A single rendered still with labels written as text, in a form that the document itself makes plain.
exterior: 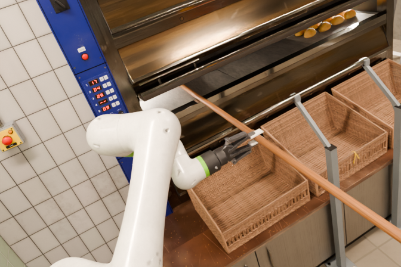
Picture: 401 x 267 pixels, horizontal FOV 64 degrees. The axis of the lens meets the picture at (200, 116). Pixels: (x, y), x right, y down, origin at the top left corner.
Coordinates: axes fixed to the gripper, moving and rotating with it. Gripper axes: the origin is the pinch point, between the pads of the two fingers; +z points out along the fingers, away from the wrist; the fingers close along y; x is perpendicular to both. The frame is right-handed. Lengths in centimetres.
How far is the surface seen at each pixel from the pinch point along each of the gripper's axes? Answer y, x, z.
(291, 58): 1, -53, 65
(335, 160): 31.3, 6.4, 36.2
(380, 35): 16, -53, 142
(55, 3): -71, -50, -50
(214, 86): 1, -65, 15
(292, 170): 47, -17, 26
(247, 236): 58, -5, -15
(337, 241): 92, 5, 34
